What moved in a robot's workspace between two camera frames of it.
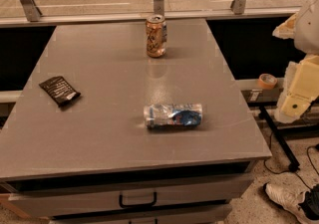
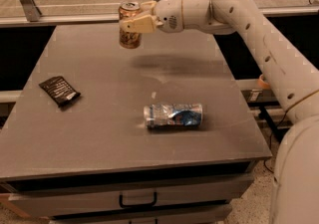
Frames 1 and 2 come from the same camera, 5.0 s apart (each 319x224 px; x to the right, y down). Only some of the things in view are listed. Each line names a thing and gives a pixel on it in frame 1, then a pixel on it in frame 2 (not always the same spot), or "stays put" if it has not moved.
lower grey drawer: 213,214 stays put
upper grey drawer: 190,193 stays put
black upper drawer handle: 138,205 stays put
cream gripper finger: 287,29 to 147,8
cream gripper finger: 289,108 to 145,24
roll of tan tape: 267,81 stays put
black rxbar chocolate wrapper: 60,90 stays put
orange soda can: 156,35 to 128,40
